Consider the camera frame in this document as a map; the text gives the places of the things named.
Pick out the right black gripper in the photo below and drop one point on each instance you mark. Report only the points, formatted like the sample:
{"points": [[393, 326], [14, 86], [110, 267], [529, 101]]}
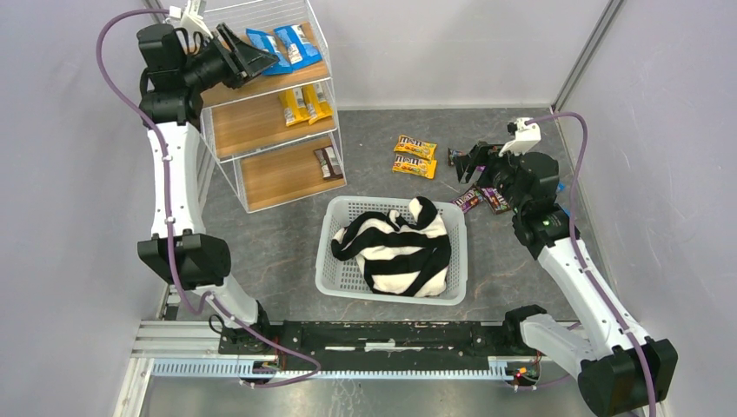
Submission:
{"points": [[483, 164]]}

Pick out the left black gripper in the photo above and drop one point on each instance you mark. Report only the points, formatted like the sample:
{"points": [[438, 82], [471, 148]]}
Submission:
{"points": [[231, 60]]}

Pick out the blue candy bag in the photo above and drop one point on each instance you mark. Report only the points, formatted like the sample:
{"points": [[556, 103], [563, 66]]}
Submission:
{"points": [[267, 42], [301, 53]]}

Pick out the purple m&m bag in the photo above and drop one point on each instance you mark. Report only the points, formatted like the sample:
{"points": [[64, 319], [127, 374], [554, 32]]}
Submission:
{"points": [[470, 199], [495, 200], [453, 155]]}

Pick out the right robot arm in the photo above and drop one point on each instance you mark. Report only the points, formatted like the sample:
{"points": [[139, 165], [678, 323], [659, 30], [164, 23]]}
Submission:
{"points": [[617, 365]]}

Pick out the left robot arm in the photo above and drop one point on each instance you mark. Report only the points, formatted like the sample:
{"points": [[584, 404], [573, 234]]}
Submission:
{"points": [[179, 249]]}

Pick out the yellow candy bag on shelf left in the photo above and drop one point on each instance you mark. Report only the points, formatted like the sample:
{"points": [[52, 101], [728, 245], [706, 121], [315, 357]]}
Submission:
{"points": [[294, 108]]}

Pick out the yellow candy bag on shelf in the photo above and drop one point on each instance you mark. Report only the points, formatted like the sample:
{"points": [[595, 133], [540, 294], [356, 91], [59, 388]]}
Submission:
{"points": [[294, 108], [317, 103]]}

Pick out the yellow candy bag on shelf right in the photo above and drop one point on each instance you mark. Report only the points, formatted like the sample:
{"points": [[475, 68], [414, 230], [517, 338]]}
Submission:
{"points": [[317, 103]]}

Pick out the brown candy bag on shelf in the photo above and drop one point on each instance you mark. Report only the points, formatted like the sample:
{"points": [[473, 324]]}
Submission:
{"points": [[329, 164]]}

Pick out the purple m&m bag top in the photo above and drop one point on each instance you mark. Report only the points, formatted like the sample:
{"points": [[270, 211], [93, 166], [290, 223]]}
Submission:
{"points": [[453, 155]]}

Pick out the yellow m&m bag lower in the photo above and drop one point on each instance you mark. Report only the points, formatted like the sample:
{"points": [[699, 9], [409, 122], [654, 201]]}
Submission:
{"points": [[414, 166]]}

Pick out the yellow m&m bag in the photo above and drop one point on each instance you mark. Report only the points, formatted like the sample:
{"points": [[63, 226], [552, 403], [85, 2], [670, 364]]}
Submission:
{"points": [[414, 166], [415, 147]]}

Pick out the yellow m&m bag upper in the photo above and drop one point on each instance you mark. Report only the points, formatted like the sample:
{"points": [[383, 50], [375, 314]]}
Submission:
{"points": [[415, 147]]}

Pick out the black and white striped cloth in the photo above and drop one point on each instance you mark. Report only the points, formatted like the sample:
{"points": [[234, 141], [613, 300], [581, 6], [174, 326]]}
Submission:
{"points": [[396, 257]]}

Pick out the white plastic basket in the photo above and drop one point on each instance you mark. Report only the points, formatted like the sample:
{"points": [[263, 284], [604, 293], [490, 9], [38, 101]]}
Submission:
{"points": [[344, 279]]}

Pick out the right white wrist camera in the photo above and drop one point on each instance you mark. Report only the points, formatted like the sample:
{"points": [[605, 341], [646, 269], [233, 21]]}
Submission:
{"points": [[525, 135]]}

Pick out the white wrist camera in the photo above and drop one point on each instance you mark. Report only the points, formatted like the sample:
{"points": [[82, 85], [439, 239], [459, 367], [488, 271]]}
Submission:
{"points": [[189, 17], [525, 135]]}

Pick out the white wire wooden shelf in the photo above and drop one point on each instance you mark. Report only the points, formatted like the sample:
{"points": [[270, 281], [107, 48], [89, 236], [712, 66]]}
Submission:
{"points": [[266, 162]]}

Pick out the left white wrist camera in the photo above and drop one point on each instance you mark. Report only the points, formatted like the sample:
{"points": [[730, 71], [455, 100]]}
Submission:
{"points": [[189, 17]]}

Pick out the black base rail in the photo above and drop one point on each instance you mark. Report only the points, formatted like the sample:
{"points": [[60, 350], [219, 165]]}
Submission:
{"points": [[380, 346]]}

